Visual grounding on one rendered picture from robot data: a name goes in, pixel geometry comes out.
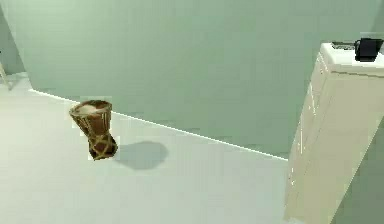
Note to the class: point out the brown goblet drum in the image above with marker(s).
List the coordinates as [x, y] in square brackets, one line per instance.
[95, 128]

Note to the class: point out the cream cabinet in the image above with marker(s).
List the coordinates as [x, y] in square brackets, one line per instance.
[323, 140]

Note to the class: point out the grey flat utensil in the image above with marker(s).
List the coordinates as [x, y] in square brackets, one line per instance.
[343, 44]

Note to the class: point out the pale wooden furniture leg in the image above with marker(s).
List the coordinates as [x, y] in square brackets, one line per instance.
[4, 78]

